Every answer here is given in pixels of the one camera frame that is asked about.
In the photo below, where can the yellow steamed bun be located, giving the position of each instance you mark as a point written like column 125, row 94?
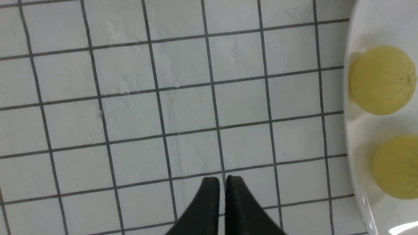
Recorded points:
column 382, row 80
column 395, row 167

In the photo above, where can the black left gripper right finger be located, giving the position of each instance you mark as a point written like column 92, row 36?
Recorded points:
column 243, row 214

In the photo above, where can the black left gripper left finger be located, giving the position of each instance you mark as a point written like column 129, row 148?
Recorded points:
column 201, row 216

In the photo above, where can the white grid pattern tablecloth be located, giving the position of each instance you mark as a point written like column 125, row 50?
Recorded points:
column 113, row 112

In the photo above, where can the white square ceramic plate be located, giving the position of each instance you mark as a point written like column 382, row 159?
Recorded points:
column 373, row 23

